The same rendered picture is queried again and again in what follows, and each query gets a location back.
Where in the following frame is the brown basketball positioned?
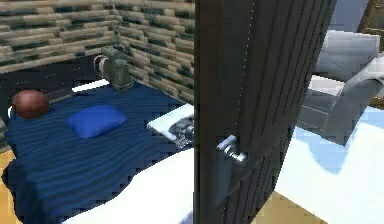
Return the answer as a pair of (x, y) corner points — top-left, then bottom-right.
(11, 89), (50, 120)

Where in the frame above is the dark wooden room door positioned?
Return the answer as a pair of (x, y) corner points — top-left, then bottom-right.
(193, 0), (338, 224)

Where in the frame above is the blue pillow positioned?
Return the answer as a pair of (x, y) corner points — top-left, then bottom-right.
(65, 104), (128, 140)

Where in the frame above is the blue bed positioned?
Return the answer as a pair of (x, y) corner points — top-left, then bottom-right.
(0, 54), (195, 224)

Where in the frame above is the grey armchair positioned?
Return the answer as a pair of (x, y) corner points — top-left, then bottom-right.
(296, 29), (384, 147)

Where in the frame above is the brown wooden framed furniture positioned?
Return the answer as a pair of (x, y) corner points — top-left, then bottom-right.
(356, 0), (384, 54)

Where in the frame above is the silver door handle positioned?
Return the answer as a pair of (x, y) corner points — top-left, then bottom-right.
(215, 134), (249, 165)

